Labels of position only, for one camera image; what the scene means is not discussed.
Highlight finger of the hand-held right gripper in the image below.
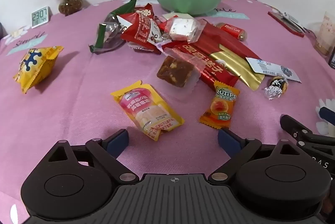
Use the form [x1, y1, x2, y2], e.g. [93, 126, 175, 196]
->
[280, 114, 335, 152]
[320, 107, 335, 120]

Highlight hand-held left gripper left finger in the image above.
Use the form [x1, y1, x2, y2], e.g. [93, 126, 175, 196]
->
[48, 129, 139, 184]

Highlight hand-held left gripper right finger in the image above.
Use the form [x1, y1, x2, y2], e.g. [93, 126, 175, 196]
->
[208, 129, 297, 184]

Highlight white blue snack packet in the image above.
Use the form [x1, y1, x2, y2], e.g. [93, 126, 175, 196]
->
[245, 57, 302, 82]

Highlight long dark red gold packet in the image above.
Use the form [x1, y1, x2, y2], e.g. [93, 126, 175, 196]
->
[197, 19, 265, 91]

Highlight orange gummy candy packet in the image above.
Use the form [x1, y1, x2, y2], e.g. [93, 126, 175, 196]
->
[199, 81, 241, 130]

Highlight pink yellow snack packet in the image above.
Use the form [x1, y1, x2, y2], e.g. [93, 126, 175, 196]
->
[110, 80, 185, 142]

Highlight foil wrapped chocolate ball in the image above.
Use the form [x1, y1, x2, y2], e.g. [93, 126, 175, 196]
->
[264, 76, 288, 100]

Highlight dark smartphone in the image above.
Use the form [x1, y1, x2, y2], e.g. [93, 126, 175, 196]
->
[328, 41, 335, 69]

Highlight pink floral tablecloth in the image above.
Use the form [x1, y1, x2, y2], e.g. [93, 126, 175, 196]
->
[0, 0, 335, 224]

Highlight long red packet gold characters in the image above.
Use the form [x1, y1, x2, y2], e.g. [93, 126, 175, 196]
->
[162, 40, 241, 90]

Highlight translucent pink printed bag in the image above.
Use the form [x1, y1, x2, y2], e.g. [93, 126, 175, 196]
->
[314, 12, 335, 57]

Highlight brown nut cake clear wrapper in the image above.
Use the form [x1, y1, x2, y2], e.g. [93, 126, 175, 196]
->
[156, 55, 205, 95]

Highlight small red white packet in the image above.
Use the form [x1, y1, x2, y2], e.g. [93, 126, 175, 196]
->
[127, 41, 163, 55]

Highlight red smartphone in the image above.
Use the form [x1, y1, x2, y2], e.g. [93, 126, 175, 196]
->
[267, 11, 306, 38]

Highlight green clear snack packet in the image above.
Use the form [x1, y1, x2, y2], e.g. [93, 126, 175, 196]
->
[88, 0, 137, 55]

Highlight red packet cherry print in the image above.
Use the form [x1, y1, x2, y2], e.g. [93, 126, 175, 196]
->
[120, 14, 164, 44]

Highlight small red biscuit packet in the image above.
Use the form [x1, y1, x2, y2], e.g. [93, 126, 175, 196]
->
[215, 22, 248, 42]

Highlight white nougat clear wrapper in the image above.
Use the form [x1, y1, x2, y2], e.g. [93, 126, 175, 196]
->
[164, 15, 206, 44]

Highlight red packet white print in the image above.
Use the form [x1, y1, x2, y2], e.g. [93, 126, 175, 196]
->
[135, 3, 155, 21]

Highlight white digital clock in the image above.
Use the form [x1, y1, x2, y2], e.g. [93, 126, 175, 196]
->
[31, 6, 50, 29]

